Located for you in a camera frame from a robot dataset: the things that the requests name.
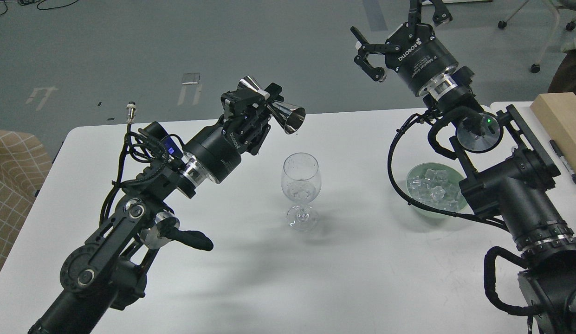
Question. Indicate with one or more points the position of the steel double jigger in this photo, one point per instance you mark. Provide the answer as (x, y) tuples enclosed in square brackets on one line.
[(289, 116)]

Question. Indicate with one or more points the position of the beige checked cloth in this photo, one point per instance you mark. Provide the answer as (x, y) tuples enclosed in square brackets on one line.
[(24, 166)]

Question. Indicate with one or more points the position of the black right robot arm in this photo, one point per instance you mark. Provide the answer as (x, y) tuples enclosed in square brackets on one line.
[(508, 172)]

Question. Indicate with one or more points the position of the green bowl of ice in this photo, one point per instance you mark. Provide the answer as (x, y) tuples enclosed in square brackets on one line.
[(436, 185)]

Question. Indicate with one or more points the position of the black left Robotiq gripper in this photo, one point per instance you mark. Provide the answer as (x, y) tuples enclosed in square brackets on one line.
[(218, 148)]

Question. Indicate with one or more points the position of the clear wine glass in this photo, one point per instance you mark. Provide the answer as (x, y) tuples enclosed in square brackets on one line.
[(301, 183)]

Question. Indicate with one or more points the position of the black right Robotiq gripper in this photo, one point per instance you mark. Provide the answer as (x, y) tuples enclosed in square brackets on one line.
[(415, 60)]

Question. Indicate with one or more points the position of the black marker pen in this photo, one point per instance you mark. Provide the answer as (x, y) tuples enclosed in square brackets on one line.
[(563, 159)]

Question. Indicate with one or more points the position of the office chair base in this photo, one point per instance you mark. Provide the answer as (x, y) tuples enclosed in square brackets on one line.
[(547, 30)]

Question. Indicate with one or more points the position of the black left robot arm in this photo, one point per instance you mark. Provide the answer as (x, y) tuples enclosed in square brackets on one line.
[(110, 269)]

